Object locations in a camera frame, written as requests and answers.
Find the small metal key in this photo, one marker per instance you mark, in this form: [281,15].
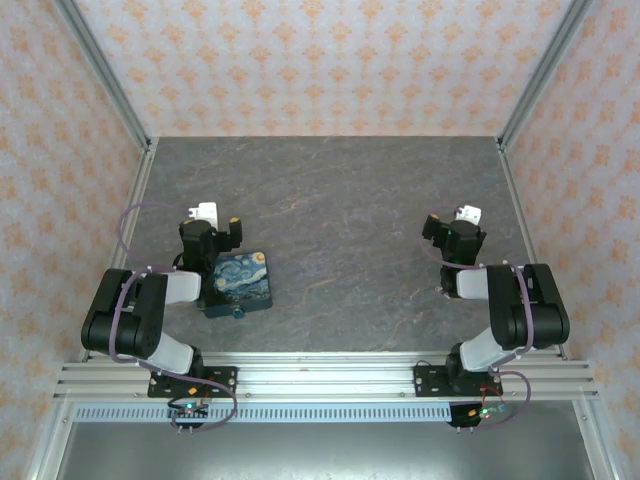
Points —
[439,290]

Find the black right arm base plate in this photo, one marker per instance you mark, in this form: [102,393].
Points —
[432,381]

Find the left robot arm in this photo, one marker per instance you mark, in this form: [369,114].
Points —
[125,320]

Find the small blue padlock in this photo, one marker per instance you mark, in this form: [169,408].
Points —
[237,313]

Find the aluminium left table rail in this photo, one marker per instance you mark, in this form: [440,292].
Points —
[132,215]

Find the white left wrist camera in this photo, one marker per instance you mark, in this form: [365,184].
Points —
[206,210]

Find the starry night print box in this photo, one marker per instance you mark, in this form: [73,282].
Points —
[242,280]

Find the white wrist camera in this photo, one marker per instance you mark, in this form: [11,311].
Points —
[471,213]
[206,210]

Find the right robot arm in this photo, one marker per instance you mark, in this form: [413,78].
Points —
[530,310]

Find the aluminium left corner post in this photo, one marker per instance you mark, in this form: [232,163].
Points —
[105,75]

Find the aluminium corner post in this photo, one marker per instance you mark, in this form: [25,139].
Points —
[545,75]
[105,75]

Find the aluminium right corner post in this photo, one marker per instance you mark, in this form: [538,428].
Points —
[545,75]

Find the aluminium right table rail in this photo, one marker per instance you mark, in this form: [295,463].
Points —
[525,215]

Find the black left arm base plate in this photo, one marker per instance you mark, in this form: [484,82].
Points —
[220,381]

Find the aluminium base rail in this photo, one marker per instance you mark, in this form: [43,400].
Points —
[325,372]

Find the aluminium table rail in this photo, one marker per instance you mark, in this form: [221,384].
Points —
[525,215]
[132,215]

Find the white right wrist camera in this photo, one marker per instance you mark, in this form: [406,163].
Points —
[471,213]

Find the grey metal panel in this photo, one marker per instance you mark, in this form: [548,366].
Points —
[325,452]

